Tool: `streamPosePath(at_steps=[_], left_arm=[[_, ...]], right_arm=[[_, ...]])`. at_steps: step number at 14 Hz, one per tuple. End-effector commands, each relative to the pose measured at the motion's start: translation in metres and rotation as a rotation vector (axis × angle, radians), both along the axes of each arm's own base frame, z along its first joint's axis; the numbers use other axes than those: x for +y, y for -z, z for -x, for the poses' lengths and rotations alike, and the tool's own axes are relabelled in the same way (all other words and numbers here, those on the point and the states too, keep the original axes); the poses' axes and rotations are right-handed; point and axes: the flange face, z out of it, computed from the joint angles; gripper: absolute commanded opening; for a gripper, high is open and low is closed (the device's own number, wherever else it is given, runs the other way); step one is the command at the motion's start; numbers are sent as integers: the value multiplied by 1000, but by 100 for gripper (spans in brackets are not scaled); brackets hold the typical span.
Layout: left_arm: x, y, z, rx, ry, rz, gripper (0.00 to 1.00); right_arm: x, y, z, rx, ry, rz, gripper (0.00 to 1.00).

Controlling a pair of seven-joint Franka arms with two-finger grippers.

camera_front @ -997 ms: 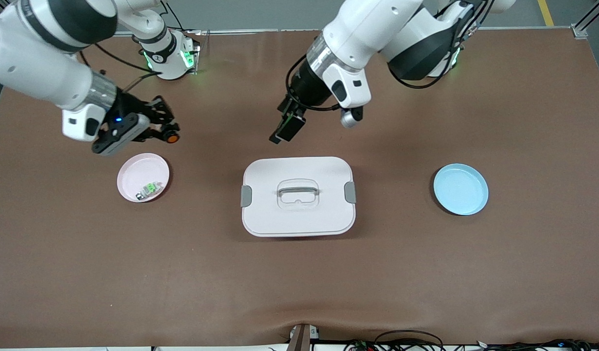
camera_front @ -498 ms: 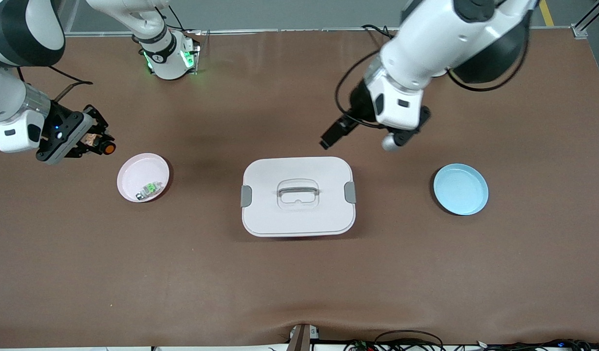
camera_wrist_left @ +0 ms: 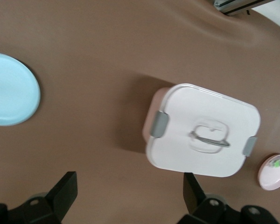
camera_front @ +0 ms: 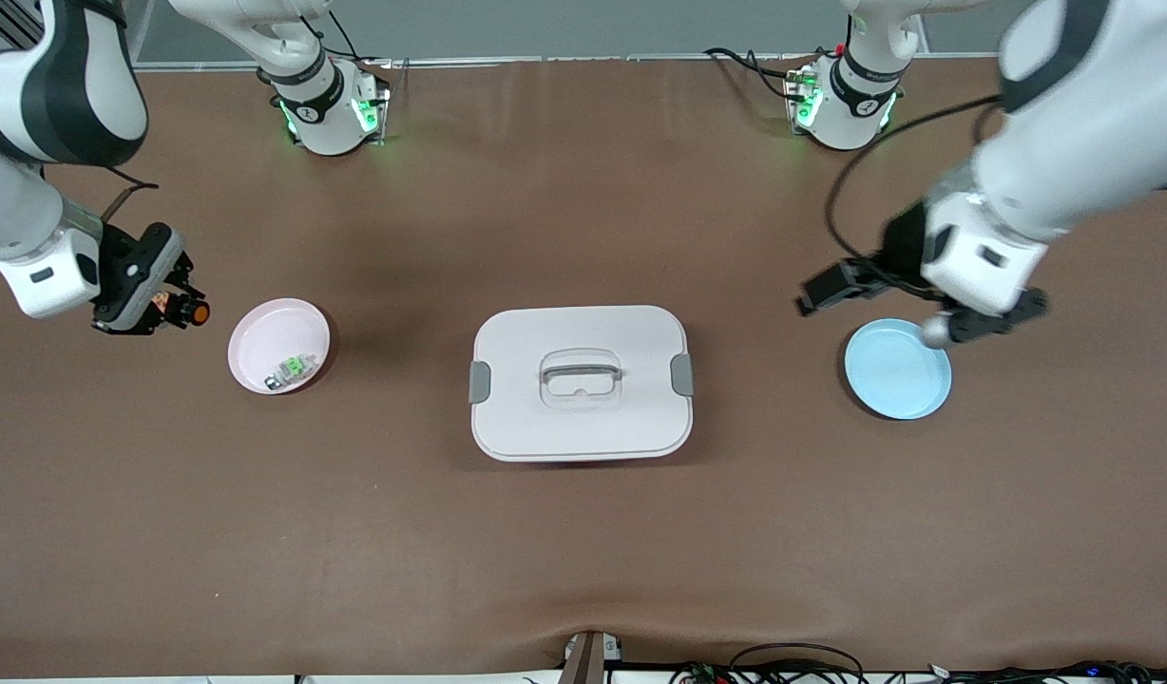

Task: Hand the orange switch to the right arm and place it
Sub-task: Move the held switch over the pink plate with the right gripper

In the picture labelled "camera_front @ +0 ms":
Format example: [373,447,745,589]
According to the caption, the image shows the orange push-button switch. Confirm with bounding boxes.
[158,293,211,329]

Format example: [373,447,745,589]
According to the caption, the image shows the pink round bowl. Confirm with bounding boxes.
[227,298,332,396]

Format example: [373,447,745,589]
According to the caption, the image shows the light blue round plate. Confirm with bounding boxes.
[844,318,953,421]

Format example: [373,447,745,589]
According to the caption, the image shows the brown table mat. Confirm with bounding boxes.
[0,55,1167,677]

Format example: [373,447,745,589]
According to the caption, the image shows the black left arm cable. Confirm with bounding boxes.
[824,93,1007,288]

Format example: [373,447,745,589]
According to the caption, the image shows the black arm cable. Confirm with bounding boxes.
[824,93,1007,288]
[102,167,160,227]

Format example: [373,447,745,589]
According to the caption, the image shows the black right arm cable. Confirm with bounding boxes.
[102,167,160,227]

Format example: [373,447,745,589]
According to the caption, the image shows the green push-button switch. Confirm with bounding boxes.
[265,353,318,391]

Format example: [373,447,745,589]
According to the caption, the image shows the black left base cables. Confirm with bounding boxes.
[704,46,805,101]

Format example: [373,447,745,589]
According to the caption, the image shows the black base cables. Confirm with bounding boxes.
[325,8,392,69]
[704,46,805,101]

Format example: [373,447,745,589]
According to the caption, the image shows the aluminium frame profile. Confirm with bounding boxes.
[0,0,48,53]

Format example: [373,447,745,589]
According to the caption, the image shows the black right base cables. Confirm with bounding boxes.
[325,8,392,69]

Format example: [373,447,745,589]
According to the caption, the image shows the white lidded box grey handle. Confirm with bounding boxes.
[469,305,696,464]

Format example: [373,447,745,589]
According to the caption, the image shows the black looped cable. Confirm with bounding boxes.
[729,643,866,684]

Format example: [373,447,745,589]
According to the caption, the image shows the silver table edge rail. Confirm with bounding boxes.
[132,51,1007,73]

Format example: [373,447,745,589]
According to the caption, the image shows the metal table edge bracket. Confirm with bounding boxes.
[560,630,623,684]

